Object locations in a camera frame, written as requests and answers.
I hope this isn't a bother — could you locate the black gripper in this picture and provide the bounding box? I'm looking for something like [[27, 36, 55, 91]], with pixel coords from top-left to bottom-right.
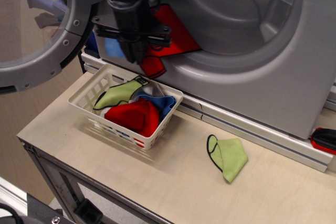
[[91, 1, 171, 64]]

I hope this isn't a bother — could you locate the blue cloth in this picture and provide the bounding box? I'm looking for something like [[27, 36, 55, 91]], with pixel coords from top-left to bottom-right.
[[104, 38, 125, 58], [135, 91, 176, 122]]

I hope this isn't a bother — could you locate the red cloth with black trim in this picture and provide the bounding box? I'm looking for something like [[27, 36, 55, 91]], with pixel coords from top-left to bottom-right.
[[140, 4, 201, 79]]

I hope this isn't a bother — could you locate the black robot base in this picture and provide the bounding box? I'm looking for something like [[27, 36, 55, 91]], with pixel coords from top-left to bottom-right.
[[1, 194, 73, 224]]

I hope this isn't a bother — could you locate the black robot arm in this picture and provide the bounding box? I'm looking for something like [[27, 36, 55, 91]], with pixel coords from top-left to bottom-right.
[[92, 0, 171, 64]]

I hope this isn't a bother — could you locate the white plastic laundry basket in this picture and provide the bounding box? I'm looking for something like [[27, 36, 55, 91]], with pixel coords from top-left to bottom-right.
[[68, 65, 183, 150]]

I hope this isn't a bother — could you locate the grey toy washing machine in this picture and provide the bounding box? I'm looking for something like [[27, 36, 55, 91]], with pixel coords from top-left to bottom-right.
[[62, 0, 336, 141]]

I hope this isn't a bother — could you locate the white cloth in basket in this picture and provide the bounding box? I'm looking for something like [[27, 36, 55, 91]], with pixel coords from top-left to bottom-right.
[[142, 83, 164, 97]]

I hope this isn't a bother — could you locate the green cloth in basket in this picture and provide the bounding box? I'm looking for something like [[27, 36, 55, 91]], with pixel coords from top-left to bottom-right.
[[93, 76, 149, 110]]

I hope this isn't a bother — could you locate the blue cloth in basket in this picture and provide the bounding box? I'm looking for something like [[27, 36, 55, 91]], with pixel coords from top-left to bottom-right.
[[135, 91, 176, 122]]

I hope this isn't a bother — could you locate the red cloth in basket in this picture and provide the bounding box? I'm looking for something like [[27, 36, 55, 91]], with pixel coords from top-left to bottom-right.
[[104, 99, 159, 137]]

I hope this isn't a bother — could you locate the grey round washer door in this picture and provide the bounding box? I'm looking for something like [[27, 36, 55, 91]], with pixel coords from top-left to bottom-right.
[[1, 0, 103, 94]]

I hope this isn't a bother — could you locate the blue clamp behind door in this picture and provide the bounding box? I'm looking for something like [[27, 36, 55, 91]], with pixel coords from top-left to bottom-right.
[[27, 0, 67, 29]]

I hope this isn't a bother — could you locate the green cloth on table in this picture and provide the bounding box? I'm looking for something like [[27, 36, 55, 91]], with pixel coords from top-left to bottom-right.
[[206, 134, 248, 183]]

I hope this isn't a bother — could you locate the red and black tool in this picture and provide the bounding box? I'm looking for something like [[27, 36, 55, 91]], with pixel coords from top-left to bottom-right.
[[310, 127, 335, 155]]

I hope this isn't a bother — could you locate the grey metal table frame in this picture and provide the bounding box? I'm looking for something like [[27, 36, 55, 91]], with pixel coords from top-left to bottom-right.
[[18, 137, 170, 223]]

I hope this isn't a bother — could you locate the black bracket under table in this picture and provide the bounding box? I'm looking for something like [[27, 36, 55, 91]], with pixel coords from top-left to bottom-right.
[[74, 198, 103, 224]]

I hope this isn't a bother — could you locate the white aluminium base rail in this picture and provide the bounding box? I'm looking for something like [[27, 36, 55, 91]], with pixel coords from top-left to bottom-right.
[[80, 52, 336, 173]]

